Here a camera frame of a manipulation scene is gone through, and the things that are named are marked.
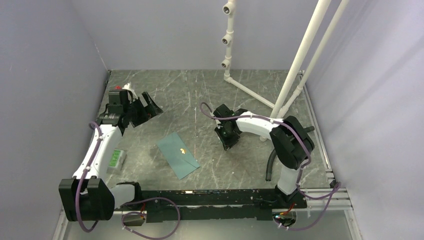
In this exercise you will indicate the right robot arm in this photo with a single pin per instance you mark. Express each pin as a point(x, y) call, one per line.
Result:
point(290, 140)

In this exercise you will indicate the black foam tube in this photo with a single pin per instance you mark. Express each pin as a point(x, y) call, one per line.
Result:
point(273, 155)

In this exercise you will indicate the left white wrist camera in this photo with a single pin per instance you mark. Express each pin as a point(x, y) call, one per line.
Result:
point(130, 91)

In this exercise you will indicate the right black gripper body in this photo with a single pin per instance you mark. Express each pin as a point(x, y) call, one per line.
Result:
point(227, 138)

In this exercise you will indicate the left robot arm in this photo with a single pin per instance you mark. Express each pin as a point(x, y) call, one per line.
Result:
point(85, 196)

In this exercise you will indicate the white pvc pipe frame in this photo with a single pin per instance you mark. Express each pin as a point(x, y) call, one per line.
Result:
point(283, 102)

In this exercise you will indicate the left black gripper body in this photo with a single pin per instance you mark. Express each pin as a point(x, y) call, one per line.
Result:
point(138, 114)

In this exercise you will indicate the teal envelope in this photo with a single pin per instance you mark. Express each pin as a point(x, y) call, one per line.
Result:
point(181, 164)

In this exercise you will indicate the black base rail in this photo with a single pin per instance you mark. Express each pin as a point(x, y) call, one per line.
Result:
point(260, 204)

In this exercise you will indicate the green label plastic box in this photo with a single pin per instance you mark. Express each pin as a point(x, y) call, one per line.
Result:
point(117, 160)

